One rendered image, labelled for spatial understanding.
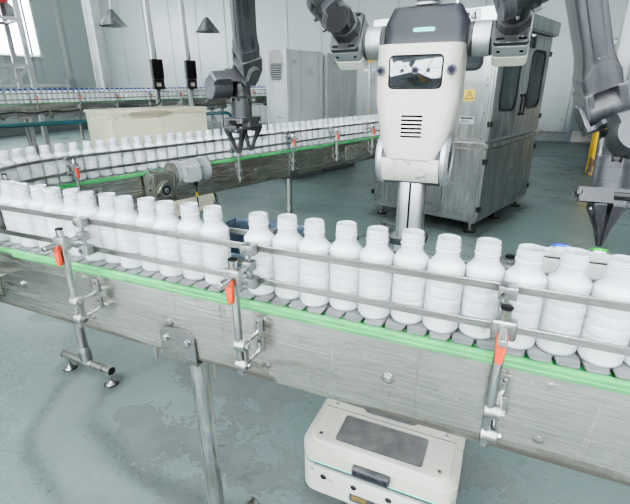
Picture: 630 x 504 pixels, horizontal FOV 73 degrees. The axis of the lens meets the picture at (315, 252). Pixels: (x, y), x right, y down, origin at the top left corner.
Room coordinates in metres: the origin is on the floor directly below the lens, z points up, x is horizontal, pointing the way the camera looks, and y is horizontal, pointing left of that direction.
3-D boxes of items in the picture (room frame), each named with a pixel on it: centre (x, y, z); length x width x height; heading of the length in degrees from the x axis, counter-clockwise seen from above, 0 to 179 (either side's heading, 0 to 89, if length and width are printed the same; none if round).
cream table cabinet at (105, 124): (4.90, 1.81, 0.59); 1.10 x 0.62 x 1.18; 138
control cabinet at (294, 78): (7.17, 0.29, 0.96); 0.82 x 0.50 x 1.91; 138
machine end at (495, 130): (4.96, -1.62, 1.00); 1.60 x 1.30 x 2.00; 138
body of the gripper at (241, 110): (1.30, 0.21, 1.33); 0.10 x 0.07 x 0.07; 154
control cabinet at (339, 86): (7.83, -0.31, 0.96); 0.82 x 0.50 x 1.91; 138
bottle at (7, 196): (1.12, 0.81, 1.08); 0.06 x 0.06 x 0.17
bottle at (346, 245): (0.73, -0.06, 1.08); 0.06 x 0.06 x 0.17
